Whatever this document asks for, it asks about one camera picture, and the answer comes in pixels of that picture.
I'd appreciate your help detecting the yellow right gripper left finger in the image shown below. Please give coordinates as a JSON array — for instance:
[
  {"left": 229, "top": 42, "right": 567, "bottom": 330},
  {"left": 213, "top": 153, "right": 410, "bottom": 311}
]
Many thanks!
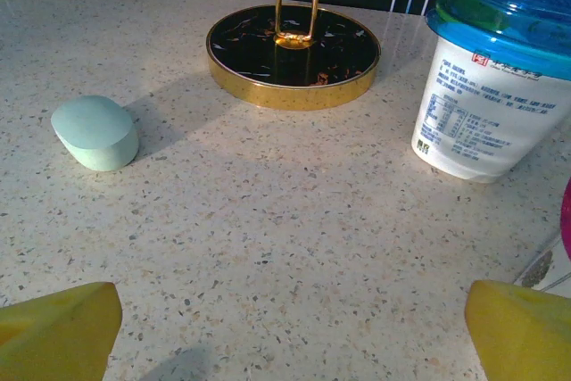
[{"left": 0, "top": 281, "right": 123, "bottom": 381}]

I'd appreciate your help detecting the blue-lid white yogurt cup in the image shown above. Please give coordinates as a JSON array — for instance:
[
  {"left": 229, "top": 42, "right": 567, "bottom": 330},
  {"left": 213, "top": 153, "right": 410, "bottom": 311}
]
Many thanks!
[{"left": 410, "top": 0, "right": 571, "bottom": 185}]

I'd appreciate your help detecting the pale mint earbud charging case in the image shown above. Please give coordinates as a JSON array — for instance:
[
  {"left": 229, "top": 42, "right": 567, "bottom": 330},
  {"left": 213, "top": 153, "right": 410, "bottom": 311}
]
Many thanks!
[{"left": 50, "top": 95, "right": 140, "bottom": 173}]

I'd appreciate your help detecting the pink-lid white yogurt cup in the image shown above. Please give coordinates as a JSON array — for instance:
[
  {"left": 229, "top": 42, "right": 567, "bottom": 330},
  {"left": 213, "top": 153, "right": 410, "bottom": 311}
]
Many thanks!
[{"left": 512, "top": 177, "right": 571, "bottom": 300}]

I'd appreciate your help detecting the gold wire jewelry stand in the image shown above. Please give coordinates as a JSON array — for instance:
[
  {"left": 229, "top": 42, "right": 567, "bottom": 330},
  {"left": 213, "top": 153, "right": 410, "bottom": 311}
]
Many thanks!
[{"left": 205, "top": 0, "right": 383, "bottom": 111}]

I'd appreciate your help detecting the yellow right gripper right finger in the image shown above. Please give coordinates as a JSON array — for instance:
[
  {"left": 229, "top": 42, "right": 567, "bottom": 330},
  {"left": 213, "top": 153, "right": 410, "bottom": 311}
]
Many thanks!
[{"left": 464, "top": 279, "right": 571, "bottom": 381}]

